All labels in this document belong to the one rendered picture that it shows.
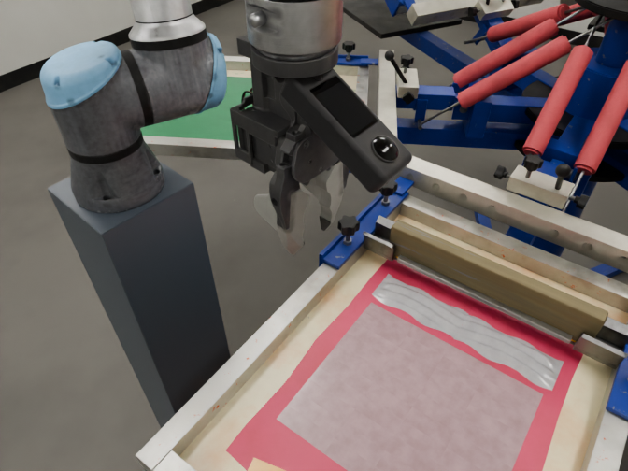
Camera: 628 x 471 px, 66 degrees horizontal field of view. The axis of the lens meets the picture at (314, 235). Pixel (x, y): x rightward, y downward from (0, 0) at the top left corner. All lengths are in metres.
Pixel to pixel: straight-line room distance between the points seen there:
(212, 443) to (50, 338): 1.59
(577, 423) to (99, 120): 0.88
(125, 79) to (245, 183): 2.13
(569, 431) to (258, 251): 1.79
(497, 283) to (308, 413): 0.42
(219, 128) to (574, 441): 1.17
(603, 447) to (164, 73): 0.86
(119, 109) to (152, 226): 0.21
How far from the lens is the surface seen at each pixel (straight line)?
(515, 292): 0.96
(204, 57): 0.81
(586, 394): 0.98
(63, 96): 0.78
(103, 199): 0.86
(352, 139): 0.39
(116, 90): 0.78
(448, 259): 0.97
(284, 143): 0.42
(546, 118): 1.35
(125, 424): 2.02
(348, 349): 0.92
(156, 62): 0.80
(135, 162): 0.84
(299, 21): 0.38
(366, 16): 2.36
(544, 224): 1.14
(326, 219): 0.53
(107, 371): 2.17
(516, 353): 0.97
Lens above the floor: 1.72
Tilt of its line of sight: 43 degrees down
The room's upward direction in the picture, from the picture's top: straight up
